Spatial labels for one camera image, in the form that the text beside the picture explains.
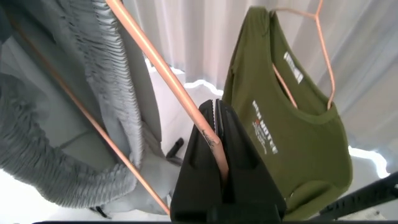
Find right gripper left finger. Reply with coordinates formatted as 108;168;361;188
170;99;224;222

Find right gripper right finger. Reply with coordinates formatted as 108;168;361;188
215;98;287;222

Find green sleeveless shirt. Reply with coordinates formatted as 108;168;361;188
222;6;354;221

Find pink clothes hanger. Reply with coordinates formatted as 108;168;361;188
269;0;336;110
9;0;230;216

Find pale grey shorts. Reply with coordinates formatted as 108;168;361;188
0;0;184;215

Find black clothes rack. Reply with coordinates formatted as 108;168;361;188
166;138;398;222

